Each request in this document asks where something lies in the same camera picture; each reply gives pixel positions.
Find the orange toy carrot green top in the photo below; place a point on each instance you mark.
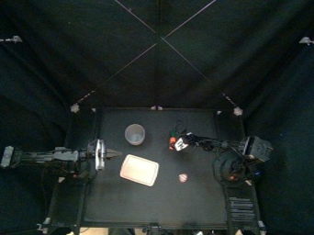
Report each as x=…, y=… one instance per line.
x=173, y=140

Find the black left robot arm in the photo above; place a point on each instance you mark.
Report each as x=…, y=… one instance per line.
x=40, y=156

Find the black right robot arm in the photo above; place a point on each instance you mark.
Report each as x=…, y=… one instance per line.
x=233, y=168

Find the clear plastic cup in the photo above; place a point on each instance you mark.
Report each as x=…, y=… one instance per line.
x=135, y=134

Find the red white toy piece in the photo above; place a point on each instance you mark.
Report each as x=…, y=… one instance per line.
x=183, y=177

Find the grey frame corner bracket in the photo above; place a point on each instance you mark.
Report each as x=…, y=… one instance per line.
x=155, y=107
x=306, y=40
x=238, y=110
x=74, y=107
x=12, y=39

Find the black table-level camera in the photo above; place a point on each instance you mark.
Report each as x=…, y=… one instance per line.
x=153, y=229

